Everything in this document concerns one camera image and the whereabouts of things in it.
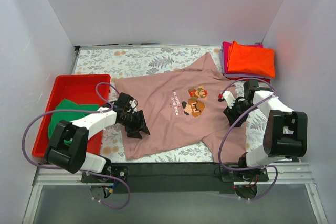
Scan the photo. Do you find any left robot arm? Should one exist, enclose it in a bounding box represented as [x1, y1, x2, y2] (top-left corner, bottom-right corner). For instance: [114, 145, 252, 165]
[44, 93, 150, 182]

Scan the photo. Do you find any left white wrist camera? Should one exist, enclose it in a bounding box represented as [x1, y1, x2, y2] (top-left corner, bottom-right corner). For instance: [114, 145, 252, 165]
[129, 99, 139, 110]

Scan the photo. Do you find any floral tablecloth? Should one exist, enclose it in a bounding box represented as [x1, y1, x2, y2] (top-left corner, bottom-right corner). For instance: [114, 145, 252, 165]
[75, 47, 267, 163]

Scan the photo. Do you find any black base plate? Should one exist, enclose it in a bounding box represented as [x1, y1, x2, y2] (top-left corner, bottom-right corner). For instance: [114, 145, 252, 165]
[81, 162, 270, 195]

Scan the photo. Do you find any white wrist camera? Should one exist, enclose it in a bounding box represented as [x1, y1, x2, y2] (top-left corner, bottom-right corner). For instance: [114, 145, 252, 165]
[218, 91, 235, 108]
[129, 99, 139, 110]

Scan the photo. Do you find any green t-shirt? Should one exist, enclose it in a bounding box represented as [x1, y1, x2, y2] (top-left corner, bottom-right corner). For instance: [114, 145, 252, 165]
[47, 99, 99, 140]

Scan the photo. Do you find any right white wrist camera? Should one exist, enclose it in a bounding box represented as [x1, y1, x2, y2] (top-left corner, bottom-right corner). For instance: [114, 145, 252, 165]
[218, 91, 235, 108]

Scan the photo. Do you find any purple cable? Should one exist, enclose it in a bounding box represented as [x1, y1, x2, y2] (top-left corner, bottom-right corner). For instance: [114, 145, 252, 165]
[22, 82, 131, 210]
[217, 77, 278, 201]

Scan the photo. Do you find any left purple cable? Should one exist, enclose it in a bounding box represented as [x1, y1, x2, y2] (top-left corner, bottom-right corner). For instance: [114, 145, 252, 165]
[22, 82, 131, 210]

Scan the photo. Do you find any orange folded t-shirt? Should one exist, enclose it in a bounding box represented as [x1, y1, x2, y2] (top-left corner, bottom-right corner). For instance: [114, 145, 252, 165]
[227, 41, 275, 78]

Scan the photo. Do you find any red plastic tray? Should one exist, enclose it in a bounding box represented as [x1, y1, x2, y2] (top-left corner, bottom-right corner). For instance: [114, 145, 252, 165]
[31, 74, 111, 157]

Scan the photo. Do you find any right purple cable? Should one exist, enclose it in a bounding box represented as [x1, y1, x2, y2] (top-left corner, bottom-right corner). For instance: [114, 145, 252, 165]
[217, 77, 278, 201]

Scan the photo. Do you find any magenta folded t-shirt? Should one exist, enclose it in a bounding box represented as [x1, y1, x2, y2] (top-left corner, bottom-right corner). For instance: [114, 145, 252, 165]
[222, 41, 264, 76]

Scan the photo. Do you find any pink printed t-shirt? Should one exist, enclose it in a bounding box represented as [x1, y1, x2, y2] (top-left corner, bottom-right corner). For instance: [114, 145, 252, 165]
[115, 52, 246, 163]

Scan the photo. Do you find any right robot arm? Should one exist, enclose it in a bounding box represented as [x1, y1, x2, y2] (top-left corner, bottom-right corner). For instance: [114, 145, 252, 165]
[218, 78, 308, 182]

